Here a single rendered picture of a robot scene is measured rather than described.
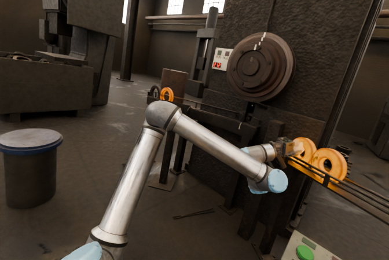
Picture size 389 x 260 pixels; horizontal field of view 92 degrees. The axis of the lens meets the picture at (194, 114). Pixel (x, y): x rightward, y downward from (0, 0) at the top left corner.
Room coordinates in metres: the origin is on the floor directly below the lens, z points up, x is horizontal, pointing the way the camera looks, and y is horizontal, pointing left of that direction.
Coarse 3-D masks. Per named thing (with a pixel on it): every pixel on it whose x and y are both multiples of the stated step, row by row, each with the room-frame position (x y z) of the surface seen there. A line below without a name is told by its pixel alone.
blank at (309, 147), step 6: (300, 138) 1.00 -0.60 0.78; (306, 138) 0.98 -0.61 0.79; (306, 144) 0.95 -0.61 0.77; (312, 144) 0.94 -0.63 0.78; (306, 150) 0.94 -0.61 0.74; (312, 150) 0.91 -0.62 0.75; (300, 156) 0.99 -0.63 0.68; (306, 156) 0.93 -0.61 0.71; (294, 162) 0.98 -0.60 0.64; (300, 162) 0.95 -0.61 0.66
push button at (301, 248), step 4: (300, 248) 0.44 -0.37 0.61; (304, 248) 0.44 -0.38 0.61; (308, 248) 0.44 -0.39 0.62; (300, 252) 0.43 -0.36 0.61; (304, 252) 0.43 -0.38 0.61; (308, 252) 0.43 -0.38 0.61; (312, 252) 0.43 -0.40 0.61; (300, 256) 0.43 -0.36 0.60; (304, 256) 0.42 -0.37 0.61; (308, 256) 0.42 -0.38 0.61; (312, 256) 0.42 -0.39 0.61
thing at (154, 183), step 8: (176, 104) 1.59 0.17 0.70; (184, 104) 1.58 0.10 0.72; (184, 112) 1.58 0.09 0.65; (168, 136) 1.46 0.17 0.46; (168, 144) 1.45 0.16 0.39; (168, 152) 1.45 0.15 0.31; (168, 160) 1.45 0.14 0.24; (168, 168) 1.49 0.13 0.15; (160, 176) 1.46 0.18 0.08; (152, 184) 1.42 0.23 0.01; (160, 184) 1.44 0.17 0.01; (168, 184) 1.46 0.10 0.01
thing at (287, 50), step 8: (264, 32) 1.37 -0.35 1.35; (280, 40) 1.29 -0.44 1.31; (288, 48) 1.25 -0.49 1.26; (232, 56) 1.49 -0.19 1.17; (288, 56) 1.24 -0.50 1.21; (288, 64) 1.23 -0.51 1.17; (288, 72) 1.22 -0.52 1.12; (288, 80) 1.22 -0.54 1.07; (232, 88) 1.45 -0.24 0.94; (280, 88) 1.24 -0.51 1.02; (240, 96) 1.40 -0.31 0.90; (264, 96) 1.29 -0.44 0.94; (272, 96) 1.26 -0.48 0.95
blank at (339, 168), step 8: (320, 152) 0.87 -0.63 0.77; (328, 152) 0.83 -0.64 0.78; (336, 152) 0.81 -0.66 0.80; (312, 160) 0.89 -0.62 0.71; (320, 160) 0.86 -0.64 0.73; (336, 160) 0.78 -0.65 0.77; (344, 160) 0.78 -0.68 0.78; (312, 168) 0.87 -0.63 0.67; (320, 168) 0.84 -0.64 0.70; (336, 168) 0.77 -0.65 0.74; (344, 168) 0.76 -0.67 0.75; (336, 176) 0.76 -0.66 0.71; (344, 176) 0.76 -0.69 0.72
